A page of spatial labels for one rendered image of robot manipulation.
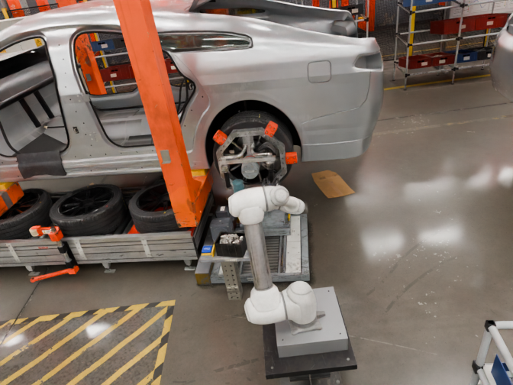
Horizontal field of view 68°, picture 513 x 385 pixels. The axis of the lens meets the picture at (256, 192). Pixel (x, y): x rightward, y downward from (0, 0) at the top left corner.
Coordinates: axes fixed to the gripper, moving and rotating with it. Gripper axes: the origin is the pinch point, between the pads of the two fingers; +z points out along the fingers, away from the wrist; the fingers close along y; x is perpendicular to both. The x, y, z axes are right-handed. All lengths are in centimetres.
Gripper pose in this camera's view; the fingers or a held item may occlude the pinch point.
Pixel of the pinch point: (271, 176)
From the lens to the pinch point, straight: 286.4
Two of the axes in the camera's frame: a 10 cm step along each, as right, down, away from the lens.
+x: -1.3, -8.5, -5.1
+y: 9.9, -0.6, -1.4
